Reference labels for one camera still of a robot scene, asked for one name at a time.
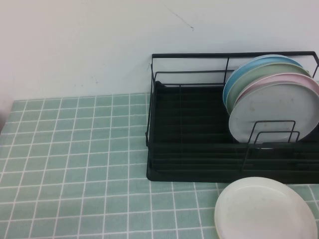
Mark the grey round plate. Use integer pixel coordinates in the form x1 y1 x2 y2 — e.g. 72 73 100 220
228 83 319 150

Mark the light blue round plate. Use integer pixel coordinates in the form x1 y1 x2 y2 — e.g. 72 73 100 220
222 55 304 105

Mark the pale green round plate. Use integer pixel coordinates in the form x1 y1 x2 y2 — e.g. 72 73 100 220
225 62 313 110

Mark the yellow round plate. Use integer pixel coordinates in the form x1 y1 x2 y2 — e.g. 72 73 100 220
214 221 224 239

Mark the pink round plate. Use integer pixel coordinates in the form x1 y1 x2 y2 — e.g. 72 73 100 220
235 73 319 107

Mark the white round plate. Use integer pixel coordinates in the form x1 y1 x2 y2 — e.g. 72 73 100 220
214 176 319 239

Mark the green tiled tablecloth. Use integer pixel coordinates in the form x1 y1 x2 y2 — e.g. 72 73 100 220
0 92 319 239

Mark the black wire dish rack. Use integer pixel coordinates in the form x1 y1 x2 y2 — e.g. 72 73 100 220
144 51 319 185

